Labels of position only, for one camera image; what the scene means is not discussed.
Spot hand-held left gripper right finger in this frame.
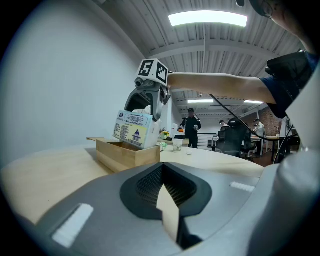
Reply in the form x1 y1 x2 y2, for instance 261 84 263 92
162 161 261 242

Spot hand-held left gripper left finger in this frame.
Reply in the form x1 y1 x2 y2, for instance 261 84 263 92
22 161 183 256

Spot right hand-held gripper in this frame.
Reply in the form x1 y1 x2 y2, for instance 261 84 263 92
124 58 172 123

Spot light blue tissue pack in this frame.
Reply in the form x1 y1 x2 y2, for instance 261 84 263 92
111 104 162 150

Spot person's right forearm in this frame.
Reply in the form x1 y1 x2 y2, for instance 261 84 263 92
167 72 276 105

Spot clear plastic cup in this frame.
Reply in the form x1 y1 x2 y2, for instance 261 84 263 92
172 138 183 153

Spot open wooden box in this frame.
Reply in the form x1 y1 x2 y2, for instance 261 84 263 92
86 136 161 174

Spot black office chair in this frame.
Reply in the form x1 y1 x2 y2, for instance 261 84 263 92
216 117 257 160

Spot large ceiling light panel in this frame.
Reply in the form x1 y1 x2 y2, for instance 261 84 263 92
167 10 248 28

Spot person's navy shirt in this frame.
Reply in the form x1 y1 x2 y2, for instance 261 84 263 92
258 51 320 120

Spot black chest monitor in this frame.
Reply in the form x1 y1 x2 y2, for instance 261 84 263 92
264 49 313 83

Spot person's glasses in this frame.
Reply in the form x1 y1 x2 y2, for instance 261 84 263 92
259 0 275 20

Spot person's head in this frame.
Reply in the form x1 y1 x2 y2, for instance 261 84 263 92
248 0 320 55

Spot right hand-held gripper cable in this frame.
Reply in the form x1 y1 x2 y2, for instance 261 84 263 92
208 93 301 141

